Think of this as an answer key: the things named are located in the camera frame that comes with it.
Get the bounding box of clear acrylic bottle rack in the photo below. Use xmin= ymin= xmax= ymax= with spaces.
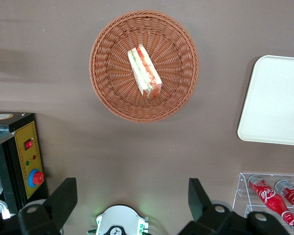
xmin=232 ymin=172 xmax=294 ymax=235

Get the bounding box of black food warmer cabinet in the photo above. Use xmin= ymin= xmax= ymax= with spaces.
xmin=0 ymin=111 xmax=49 ymax=221

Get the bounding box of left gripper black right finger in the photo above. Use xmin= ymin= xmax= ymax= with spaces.
xmin=178 ymin=178 xmax=289 ymax=235

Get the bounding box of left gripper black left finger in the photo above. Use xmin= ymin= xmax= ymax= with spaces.
xmin=17 ymin=177 xmax=78 ymax=235

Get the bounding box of red cola bottle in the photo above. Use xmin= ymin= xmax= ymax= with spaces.
xmin=274 ymin=180 xmax=294 ymax=216
xmin=247 ymin=175 xmax=294 ymax=235

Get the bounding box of beige plastic tray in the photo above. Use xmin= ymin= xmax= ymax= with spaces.
xmin=237 ymin=55 xmax=294 ymax=147

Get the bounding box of triangle sandwich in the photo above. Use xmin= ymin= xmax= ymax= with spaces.
xmin=127 ymin=44 xmax=162 ymax=100

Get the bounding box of round brown wicker basket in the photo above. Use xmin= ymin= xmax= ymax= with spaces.
xmin=89 ymin=9 xmax=200 ymax=123

